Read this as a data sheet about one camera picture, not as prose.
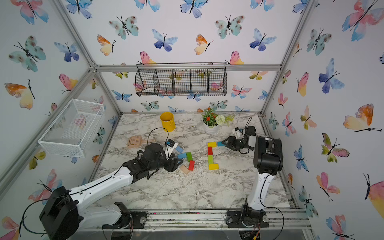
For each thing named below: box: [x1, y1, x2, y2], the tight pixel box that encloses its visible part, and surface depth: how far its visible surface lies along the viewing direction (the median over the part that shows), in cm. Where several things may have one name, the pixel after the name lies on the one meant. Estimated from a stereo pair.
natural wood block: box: [180, 164, 190, 175], surface depth 92 cm
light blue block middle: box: [177, 152, 187, 159], surface depth 100 cm
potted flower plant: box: [201, 107, 235, 135], surface depth 100 cm
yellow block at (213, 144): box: [207, 142, 217, 148], surface depth 104 cm
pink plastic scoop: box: [127, 135, 148, 148], surface depth 104 cm
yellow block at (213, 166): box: [208, 164, 220, 170], surface depth 93 cm
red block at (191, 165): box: [188, 160, 196, 171], surface depth 95 cm
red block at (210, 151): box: [207, 146, 213, 156], surface depth 101 cm
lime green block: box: [208, 155, 214, 165], surface depth 97 cm
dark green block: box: [186, 152, 193, 162], surface depth 98 cm
